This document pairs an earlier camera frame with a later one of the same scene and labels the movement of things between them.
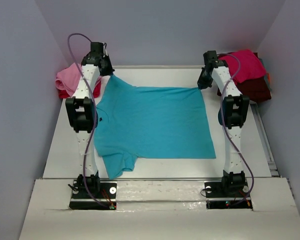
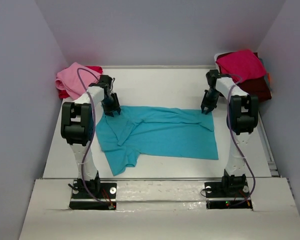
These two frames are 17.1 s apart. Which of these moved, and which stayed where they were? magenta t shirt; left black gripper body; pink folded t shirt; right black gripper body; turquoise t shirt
Moved: turquoise t shirt; right black gripper body; left black gripper body
Stayed: pink folded t shirt; magenta t shirt
